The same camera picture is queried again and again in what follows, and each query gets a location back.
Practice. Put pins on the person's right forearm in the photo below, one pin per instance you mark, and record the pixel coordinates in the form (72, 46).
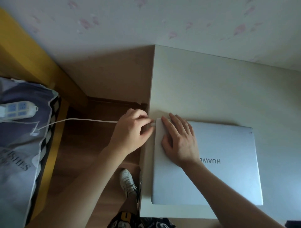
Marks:
(223, 195)

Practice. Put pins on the black white checkered mattress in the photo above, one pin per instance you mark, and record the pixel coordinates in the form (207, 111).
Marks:
(48, 138)

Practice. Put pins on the person's right hand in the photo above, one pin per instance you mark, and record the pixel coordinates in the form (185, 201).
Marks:
(183, 148)

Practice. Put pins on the person's left hand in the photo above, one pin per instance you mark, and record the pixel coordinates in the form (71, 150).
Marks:
(129, 134)

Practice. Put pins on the silver laptop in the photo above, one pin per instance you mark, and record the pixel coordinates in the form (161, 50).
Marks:
(223, 183)

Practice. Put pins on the white power strip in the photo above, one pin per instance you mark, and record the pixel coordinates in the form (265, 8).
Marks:
(18, 109)

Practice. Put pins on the white desk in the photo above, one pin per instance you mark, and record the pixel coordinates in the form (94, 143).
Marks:
(211, 89)

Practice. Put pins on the bed with patchwork sheet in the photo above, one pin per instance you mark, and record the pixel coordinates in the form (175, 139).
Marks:
(16, 188)

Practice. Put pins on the black patterned shorts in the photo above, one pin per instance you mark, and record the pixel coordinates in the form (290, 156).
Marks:
(141, 223)

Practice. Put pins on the person's bare leg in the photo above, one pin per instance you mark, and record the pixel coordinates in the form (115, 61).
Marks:
(131, 204)

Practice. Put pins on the white sneaker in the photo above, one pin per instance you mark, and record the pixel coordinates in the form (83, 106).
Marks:
(127, 182)

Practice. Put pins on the person's left forearm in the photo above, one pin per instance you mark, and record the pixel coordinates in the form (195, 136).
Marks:
(82, 188)

